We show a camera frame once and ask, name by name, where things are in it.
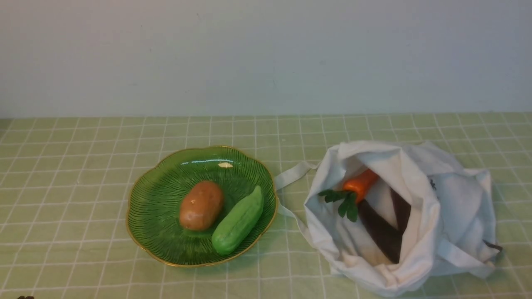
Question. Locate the orange carrot with leaves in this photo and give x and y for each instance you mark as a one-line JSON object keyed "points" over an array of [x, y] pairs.
{"points": [[352, 194]]}

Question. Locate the white cloth tote bag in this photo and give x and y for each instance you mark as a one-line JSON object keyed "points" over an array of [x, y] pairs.
{"points": [[451, 227]]}

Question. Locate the green cucumber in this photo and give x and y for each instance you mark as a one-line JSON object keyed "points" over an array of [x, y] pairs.
{"points": [[238, 223]]}

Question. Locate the brown potato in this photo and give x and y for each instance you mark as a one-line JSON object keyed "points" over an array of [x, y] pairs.
{"points": [[201, 206]]}

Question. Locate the green ribbed glass plate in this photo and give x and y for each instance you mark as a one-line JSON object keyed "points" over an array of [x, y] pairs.
{"points": [[155, 201]]}

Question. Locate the dark purple eggplant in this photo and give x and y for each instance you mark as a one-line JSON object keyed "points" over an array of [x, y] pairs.
{"points": [[386, 237]]}

